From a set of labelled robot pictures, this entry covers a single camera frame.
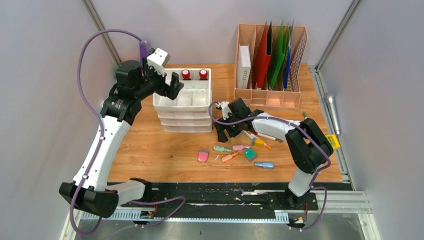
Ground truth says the white plastic drawer unit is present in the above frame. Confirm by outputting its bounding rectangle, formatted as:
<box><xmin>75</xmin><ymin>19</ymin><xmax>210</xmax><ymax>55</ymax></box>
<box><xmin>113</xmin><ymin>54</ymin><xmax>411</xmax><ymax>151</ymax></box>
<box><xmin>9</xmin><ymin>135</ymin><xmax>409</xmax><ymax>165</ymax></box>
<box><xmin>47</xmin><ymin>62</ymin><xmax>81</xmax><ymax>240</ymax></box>
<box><xmin>152</xmin><ymin>68</ymin><xmax>212</xmax><ymax>133</ymax></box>

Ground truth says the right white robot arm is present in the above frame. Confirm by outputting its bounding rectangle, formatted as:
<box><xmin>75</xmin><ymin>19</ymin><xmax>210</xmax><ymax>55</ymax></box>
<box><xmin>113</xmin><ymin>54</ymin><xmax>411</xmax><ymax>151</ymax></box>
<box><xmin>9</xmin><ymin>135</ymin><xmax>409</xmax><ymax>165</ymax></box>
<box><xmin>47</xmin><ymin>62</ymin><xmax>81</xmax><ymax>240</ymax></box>
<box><xmin>208</xmin><ymin>98</ymin><xmax>334</xmax><ymax>209</ymax></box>

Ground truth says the red black stamp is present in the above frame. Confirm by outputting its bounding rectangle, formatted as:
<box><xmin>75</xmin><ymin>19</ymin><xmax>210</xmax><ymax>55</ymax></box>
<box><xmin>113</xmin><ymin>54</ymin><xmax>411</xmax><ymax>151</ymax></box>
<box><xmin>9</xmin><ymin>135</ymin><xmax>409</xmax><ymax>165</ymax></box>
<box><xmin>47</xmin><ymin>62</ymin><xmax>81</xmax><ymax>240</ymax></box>
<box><xmin>181</xmin><ymin>69</ymin><xmax>191</xmax><ymax>81</ymax></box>

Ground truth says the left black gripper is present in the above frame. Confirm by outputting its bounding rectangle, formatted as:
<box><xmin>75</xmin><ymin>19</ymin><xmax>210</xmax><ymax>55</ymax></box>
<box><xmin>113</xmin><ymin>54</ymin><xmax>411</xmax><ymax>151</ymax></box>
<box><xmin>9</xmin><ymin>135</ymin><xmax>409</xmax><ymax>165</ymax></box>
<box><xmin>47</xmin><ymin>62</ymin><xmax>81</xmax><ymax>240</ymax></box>
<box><xmin>133</xmin><ymin>56</ymin><xmax>183</xmax><ymax>101</ymax></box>

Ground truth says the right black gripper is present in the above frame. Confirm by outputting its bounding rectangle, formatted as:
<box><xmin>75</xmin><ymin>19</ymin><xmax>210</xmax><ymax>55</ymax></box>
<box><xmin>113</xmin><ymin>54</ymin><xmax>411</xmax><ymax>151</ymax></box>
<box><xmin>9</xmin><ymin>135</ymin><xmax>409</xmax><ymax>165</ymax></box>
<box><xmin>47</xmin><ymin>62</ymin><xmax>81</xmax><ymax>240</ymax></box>
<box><xmin>214</xmin><ymin>112</ymin><xmax>243</xmax><ymax>143</ymax></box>

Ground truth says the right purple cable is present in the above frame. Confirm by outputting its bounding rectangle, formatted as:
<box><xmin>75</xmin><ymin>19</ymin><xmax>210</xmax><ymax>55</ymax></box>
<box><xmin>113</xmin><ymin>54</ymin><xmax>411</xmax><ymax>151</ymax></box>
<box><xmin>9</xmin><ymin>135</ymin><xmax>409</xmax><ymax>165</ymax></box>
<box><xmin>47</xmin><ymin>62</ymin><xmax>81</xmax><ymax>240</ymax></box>
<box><xmin>207</xmin><ymin>100</ymin><xmax>332</xmax><ymax>232</ymax></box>

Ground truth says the pink plastic file organizer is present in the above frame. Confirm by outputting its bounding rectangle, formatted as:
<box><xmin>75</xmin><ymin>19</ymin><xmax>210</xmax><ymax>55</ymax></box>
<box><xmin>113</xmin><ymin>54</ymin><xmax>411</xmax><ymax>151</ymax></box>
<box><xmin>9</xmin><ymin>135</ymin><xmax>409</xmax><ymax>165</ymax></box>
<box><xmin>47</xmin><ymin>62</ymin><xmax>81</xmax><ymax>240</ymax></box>
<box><xmin>233</xmin><ymin>22</ymin><xmax>308</xmax><ymax>111</ymax></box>

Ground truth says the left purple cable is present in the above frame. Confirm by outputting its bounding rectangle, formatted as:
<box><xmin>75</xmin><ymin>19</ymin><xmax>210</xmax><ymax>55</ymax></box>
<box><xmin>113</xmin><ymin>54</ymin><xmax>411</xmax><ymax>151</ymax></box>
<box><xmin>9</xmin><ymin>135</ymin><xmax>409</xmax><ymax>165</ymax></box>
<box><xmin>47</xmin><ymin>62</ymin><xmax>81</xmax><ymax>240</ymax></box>
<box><xmin>68</xmin><ymin>29</ymin><xmax>186</xmax><ymax>237</ymax></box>

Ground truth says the green mini highlighter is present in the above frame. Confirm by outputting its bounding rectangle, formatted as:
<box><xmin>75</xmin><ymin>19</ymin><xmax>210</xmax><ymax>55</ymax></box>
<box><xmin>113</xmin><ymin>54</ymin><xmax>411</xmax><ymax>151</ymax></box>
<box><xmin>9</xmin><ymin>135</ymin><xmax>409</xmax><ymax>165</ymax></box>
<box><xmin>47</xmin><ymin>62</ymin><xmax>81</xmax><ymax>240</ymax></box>
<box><xmin>213</xmin><ymin>145</ymin><xmax>233</xmax><ymax>153</ymax></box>

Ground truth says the red folder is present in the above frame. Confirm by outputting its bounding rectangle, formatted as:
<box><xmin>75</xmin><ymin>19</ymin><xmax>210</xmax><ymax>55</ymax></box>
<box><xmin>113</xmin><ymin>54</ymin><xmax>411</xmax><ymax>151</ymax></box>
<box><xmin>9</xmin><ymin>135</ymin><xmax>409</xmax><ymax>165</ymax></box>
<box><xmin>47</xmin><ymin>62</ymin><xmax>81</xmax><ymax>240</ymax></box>
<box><xmin>254</xmin><ymin>22</ymin><xmax>273</xmax><ymax>89</ymax></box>

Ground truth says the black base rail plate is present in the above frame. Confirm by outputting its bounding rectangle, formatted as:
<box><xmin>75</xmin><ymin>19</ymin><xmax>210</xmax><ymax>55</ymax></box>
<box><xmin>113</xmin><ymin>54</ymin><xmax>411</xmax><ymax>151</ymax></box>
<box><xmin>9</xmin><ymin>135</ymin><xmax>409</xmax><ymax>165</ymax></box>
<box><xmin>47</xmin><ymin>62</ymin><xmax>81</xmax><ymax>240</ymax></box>
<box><xmin>141</xmin><ymin>182</ymin><xmax>319</xmax><ymax>219</ymax></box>

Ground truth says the pink eraser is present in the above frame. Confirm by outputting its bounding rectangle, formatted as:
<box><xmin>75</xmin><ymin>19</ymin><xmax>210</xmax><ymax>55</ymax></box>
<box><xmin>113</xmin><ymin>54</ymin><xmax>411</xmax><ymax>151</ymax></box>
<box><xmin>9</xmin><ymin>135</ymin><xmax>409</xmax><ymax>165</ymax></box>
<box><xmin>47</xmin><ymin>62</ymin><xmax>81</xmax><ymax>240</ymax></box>
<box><xmin>197</xmin><ymin>149</ymin><xmax>210</xmax><ymax>163</ymax></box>

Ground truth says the teal eraser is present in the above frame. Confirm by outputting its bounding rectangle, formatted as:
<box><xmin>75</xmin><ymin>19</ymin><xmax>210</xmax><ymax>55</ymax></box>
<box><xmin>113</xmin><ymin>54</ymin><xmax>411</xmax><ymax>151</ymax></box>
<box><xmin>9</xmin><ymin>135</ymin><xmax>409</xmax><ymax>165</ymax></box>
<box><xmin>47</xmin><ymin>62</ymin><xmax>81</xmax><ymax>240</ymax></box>
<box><xmin>243</xmin><ymin>148</ymin><xmax>257</xmax><ymax>162</ymax></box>

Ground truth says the orange mini highlighter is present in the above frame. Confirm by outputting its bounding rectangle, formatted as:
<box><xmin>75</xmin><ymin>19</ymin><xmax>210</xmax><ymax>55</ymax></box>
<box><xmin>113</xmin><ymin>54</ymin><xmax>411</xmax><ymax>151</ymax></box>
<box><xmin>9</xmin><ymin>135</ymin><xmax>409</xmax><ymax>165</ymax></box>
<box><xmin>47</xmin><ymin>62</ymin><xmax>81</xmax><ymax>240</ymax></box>
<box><xmin>221</xmin><ymin>151</ymin><xmax>239</xmax><ymax>163</ymax></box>

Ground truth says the red round stamp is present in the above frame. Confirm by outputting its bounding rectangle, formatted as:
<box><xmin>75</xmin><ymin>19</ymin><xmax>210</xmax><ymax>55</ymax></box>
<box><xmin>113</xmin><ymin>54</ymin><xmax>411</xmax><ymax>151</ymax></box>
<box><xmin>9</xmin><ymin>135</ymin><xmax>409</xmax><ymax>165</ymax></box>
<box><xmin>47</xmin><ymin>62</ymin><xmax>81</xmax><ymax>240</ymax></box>
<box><xmin>198</xmin><ymin>69</ymin><xmax>209</xmax><ymax>81</ymax></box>

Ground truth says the yellow small crate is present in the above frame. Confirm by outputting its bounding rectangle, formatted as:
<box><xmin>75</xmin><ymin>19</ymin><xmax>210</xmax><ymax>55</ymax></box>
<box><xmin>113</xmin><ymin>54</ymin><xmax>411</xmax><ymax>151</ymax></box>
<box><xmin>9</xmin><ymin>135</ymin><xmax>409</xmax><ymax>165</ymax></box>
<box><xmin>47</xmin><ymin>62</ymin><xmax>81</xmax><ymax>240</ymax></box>
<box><xmin>325</xmin><ymin>134</ymin><xmax>341</xmax><ymax>150</ymax></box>

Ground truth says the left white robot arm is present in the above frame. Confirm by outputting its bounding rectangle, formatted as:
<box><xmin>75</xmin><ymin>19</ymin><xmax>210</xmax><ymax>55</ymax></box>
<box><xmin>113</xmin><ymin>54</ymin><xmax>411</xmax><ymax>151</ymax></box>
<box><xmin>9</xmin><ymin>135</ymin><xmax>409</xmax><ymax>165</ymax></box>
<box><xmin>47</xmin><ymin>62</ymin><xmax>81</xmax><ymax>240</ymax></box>
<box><xmin>59</xmin><ymin>60</ymin><xmax>184</xmax><ymax>218</ymax></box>

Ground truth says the pink mini highlighter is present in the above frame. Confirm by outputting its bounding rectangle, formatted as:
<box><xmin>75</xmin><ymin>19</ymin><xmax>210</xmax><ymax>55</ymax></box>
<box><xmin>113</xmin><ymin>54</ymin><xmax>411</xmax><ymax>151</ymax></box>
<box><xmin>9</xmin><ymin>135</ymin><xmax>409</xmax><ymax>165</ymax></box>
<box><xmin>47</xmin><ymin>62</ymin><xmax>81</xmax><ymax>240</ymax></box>
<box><xmin>232</xmin><ymin>144</ymin><xmax>252</xmax><ymax>151</ymax></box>

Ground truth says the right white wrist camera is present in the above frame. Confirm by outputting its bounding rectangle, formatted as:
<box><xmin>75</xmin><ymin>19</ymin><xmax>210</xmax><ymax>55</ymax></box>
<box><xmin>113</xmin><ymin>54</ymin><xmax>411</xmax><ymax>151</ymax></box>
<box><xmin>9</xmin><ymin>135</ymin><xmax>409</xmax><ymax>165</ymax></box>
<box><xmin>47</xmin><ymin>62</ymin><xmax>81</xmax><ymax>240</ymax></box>
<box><xmin>216</xmin><ymin>101</ymin><xmax>233</xmax><ymax>120</ymax></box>

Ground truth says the blue folder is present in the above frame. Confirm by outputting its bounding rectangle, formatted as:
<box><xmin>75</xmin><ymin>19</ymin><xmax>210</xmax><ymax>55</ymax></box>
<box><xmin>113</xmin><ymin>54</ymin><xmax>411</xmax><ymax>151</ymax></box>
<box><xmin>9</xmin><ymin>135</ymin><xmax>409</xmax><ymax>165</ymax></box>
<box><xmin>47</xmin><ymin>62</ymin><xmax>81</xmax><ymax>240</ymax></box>
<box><xmin>283</xmin><ymin>20</ymin><xmax>294</xmax><ymax>90</ymax></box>

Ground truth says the red cap white marker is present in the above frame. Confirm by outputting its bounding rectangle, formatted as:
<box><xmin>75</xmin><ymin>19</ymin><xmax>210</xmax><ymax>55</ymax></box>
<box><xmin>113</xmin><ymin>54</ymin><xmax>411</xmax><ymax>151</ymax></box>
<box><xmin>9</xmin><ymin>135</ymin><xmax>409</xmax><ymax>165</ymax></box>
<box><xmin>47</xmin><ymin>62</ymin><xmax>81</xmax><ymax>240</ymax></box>
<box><xmin>252</xmin><ymin>132</ymin><xmax>276</xmax><ymax>141</ymax></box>

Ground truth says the blue mini highlighter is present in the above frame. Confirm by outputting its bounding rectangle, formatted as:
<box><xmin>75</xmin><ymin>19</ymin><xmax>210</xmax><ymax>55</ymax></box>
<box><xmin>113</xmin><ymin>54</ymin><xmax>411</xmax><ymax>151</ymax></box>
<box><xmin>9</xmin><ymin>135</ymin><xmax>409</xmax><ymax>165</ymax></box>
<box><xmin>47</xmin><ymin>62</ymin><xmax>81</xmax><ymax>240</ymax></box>
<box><xmin>254</xmin><ymin>162</ymin><xmax>275</xmax><ymax>169</ymax></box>

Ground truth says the purple object at wall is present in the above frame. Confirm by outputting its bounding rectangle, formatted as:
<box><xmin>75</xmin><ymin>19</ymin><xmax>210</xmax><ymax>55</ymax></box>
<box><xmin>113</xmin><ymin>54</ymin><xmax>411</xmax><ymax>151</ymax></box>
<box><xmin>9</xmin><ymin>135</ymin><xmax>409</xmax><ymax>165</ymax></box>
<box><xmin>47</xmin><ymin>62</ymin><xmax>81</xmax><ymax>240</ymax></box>
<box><xmin>139</xmin><ymin>40</ymin><xmax>150</xmax><ymax>67</ymax></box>

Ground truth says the green folder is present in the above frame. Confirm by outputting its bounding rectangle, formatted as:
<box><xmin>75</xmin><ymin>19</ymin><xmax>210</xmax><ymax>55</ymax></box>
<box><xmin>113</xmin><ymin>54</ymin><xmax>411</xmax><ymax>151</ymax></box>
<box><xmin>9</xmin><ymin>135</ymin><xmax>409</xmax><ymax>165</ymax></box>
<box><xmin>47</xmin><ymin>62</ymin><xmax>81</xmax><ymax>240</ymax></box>
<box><xmin>267</xmin><ymin>20</ymin><xmax>290</xmax><ymax>91</ymax></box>

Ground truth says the white hardcover book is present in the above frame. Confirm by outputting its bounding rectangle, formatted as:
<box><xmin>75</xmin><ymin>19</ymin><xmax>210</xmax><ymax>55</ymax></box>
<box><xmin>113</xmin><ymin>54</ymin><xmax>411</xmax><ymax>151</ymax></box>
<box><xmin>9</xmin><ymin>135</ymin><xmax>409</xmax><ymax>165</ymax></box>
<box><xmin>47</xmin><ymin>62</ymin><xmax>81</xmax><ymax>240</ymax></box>
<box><xmin>236</xmin><ymin>45</ymin><xmax>251</xmax><ymax>89</ymax></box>

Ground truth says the yellow mini highlighter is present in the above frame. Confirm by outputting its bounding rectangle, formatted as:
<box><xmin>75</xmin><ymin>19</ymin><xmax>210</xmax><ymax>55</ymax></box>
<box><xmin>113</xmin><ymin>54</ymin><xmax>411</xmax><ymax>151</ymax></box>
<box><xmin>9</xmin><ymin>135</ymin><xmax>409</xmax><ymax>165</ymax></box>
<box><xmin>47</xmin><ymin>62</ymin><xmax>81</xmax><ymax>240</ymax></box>
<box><xmin>251</xmin><ymin>138</ymin><xmax>266</xmax><ymax>148</ymax></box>

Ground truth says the purple cable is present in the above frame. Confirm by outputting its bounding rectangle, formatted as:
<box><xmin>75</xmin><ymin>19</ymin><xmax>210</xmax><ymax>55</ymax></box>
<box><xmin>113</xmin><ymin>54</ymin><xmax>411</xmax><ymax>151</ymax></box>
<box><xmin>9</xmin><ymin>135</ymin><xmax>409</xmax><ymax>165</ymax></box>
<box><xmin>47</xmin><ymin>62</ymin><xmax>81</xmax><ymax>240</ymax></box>
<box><xmin>207</xmin><ymin>100</ymin><xmax>332</xmax><ymax>232</ymax></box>
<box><xmin>68</xmin><ymin>29</ymin><xmax>186</xmax><ymax>237</ymax></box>

